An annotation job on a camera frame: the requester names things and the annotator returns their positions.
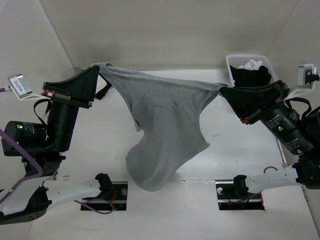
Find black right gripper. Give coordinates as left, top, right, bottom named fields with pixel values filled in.
left=219, top=77, right=315, bottom=153

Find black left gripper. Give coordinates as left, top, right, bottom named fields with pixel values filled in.
left=44, top=64, right=103, bottom=151

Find grey tank top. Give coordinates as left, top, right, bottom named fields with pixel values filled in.
left=97, top=62, right=224, bottom=192

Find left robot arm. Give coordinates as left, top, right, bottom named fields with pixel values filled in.
left=0, top=65, right=114, bottom=225

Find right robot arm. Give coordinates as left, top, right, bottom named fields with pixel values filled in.
left=219, top=80, right=320, bottom=198

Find folded black tank top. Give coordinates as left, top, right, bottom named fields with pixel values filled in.
left=95, top=73, right=112, bottom=100

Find black tank top in basket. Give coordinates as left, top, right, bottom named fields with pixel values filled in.
left=230, top=65, right=272, bottom=88

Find white tank top in basket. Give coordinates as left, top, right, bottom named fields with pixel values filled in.
left=243, top=59, right=263, bottom=71

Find white plastic laundry basket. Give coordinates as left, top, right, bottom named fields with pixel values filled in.
left=225, top=54, right=279, bottom=87

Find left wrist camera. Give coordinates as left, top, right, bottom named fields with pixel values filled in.
left=8, top=74, right=44, bottom=101

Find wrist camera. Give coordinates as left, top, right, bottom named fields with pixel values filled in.
left=8, top=74, right=44, bottom=101
left=286, top=62, right=320, bottom=100

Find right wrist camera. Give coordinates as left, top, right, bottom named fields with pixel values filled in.
left=286, top=62, right=320, bottom=100

